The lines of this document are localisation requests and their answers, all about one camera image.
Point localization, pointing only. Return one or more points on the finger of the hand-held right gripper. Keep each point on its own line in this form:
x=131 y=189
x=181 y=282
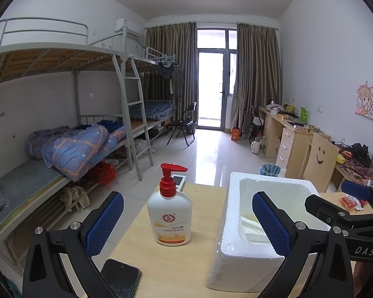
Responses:
x=357 y=189
x=321 y=206

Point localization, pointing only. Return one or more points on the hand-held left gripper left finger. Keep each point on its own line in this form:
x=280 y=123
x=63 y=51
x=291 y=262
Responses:
x=102 y=223

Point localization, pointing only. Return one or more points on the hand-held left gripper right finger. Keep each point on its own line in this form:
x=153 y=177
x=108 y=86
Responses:
x=272 y=223

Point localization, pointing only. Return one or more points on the white foam box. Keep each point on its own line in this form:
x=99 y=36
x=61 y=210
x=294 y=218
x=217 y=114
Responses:
x=233 y=254

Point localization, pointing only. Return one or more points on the red snack packet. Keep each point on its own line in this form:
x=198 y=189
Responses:
x=349 y=201

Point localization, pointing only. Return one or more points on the desk with patterned cloth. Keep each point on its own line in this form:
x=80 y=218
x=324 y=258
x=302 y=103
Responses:
x=348 y=169

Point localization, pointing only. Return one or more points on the yellow packet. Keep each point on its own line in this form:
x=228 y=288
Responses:
x=340 y=159

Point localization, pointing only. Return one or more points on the black headphones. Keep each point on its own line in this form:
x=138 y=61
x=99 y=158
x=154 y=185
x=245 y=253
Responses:
x=360 y=153

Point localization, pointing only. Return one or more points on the beige cloth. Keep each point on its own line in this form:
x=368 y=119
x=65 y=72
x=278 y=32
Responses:
x=74 y=198

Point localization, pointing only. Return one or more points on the wooden smiley face chair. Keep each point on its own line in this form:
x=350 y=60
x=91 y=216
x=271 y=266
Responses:
x=320 y=158

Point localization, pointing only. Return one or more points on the red plastic bag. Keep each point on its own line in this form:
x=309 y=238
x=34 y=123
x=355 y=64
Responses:
x=104 y=173

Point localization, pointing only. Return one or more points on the blue striped trash bin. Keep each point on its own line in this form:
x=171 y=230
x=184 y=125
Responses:
x=269 y=170

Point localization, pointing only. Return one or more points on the black smartphone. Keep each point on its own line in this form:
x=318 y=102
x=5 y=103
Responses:
x=119 y=279

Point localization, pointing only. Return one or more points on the white lotion pump bottle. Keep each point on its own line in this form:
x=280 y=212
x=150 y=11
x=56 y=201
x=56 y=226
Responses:
x=169 y=220

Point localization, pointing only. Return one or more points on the wooden desk with drawers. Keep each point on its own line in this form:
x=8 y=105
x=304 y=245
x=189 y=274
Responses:
x=293 y=142

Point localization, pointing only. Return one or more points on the white kettle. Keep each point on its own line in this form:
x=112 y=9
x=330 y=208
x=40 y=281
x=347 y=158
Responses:
x=255 y=146

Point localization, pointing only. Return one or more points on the blue plaid quilt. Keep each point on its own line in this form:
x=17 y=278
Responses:
x=74 y=149

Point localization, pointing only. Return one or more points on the white device with screen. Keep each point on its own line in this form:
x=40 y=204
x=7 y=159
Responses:
x=179 y=181

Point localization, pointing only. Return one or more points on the green pouch bag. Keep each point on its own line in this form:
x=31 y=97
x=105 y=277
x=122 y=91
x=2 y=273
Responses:
x=303 y=114

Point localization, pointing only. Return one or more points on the orange bag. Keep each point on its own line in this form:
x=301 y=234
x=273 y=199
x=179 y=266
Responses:
x=235 y=134

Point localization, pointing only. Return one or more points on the yellow box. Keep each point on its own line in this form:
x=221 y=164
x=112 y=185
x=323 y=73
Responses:
x=288 y=108

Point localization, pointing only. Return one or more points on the white metal bunk ladder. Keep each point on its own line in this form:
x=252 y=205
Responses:
x=133 y=105

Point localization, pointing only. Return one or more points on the black folding chair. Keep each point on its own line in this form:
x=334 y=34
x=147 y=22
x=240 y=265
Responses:
x=181 y=122

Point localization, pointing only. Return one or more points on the brown curtain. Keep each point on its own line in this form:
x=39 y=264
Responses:
x=171 y=43
x=258 y=74

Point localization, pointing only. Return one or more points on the glass balcony door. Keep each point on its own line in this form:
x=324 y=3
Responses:
x=209 y=90

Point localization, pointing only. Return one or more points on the dark hanging clothes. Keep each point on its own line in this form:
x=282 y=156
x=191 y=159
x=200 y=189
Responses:
x=167 y=74

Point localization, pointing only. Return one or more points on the white air conditioner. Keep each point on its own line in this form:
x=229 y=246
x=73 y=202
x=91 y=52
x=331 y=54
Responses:
x=129 y=28

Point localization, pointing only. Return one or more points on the pink cartoon wall poster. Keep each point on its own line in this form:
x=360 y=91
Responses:
x=365 y=101

